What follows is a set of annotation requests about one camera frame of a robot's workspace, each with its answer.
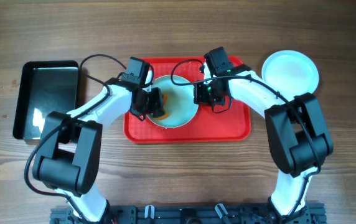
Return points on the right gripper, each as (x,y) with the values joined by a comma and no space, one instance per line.
(200,98)

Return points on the black rectangular water tray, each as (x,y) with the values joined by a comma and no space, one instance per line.
(45,86)

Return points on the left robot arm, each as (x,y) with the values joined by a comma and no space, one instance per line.
(65,162)

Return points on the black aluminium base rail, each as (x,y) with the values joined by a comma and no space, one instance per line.
(246,213)

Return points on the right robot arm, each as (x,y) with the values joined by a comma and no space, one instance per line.
(298,138)

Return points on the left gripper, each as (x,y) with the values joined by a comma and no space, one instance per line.
(155,104)

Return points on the orange green scrub sponge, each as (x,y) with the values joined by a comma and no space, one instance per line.
(158,112)

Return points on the light blue plate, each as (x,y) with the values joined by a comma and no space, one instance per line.
(276,88)
(289,60)
(179,106)

